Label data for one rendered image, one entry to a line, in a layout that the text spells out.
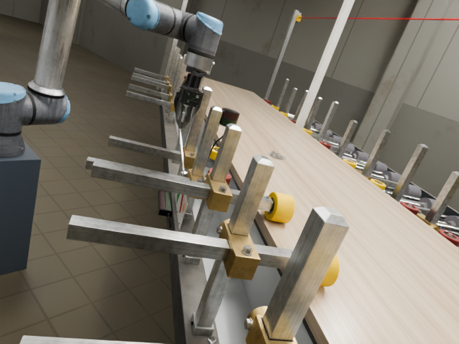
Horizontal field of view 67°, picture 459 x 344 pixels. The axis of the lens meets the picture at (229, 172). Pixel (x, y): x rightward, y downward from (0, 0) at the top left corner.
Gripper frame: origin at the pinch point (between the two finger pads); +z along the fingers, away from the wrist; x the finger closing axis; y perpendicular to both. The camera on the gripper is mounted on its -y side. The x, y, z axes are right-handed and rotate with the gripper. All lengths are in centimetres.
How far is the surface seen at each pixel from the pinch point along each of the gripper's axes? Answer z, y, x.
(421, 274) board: 10, 57, 66
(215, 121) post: -7.2, 14.1, 8.3
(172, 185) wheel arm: 5.0, 42.7, -4.1
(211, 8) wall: -83, -558, 75
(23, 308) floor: 99, -9, -44
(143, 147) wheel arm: 14.3, -7.4, -10.4
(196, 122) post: 0.5, -11.0, 7.0
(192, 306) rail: 30, 55, 7
